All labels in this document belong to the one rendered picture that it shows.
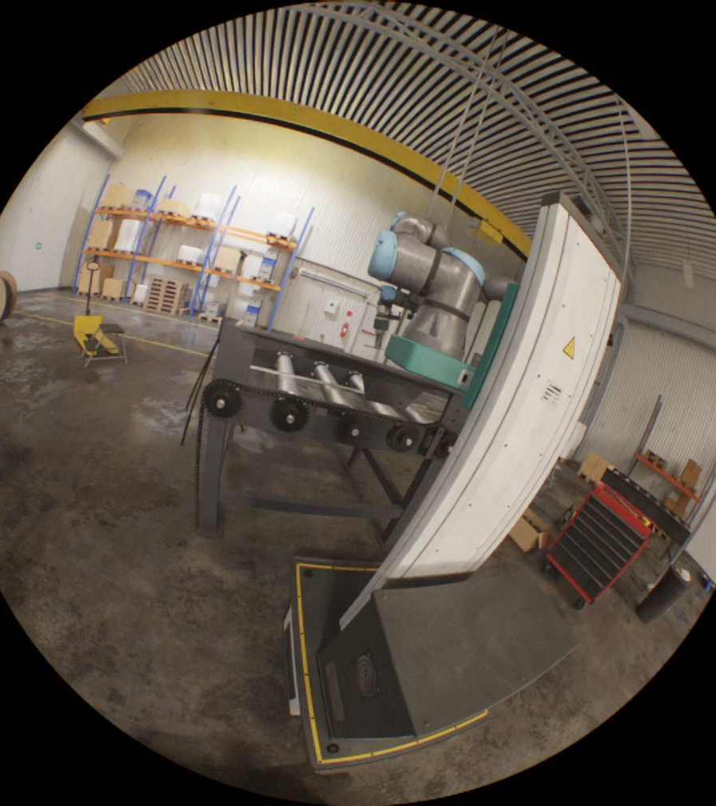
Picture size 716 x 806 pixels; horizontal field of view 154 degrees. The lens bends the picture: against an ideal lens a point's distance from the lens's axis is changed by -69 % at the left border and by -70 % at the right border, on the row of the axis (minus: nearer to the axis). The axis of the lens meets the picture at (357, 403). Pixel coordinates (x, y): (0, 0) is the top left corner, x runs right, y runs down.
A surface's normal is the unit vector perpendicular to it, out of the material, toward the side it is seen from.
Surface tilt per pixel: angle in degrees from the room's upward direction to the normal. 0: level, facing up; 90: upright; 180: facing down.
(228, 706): 0
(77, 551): 0
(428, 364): 90
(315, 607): 0
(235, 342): 90
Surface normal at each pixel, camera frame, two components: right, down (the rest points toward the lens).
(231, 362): 0.29, 0.39
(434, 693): 0.34, -0.90
